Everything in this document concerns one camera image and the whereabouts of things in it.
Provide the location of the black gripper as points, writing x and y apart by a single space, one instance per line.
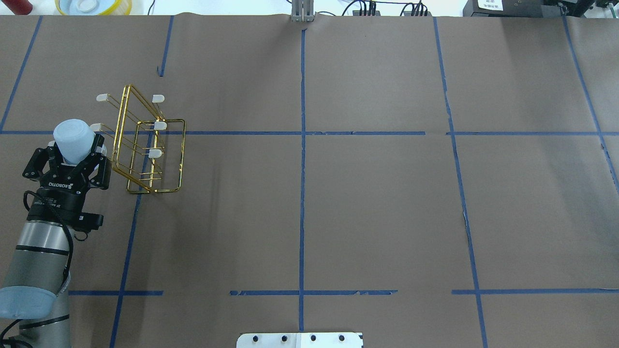
54 199

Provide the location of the light blue plastic cup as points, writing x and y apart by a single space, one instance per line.
74 138

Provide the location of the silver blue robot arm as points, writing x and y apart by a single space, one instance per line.
34 294

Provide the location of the yellow bowl with blue plate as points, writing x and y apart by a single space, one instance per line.
94 7

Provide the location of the red bottle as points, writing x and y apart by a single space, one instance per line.
18 7

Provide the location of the brown paper table cover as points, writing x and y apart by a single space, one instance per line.
428 182

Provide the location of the gold wire cup holder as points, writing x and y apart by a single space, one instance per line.
147 147

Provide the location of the white camera pole with base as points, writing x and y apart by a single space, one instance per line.
301 340

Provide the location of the aluminium frame post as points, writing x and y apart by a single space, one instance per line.
302 10

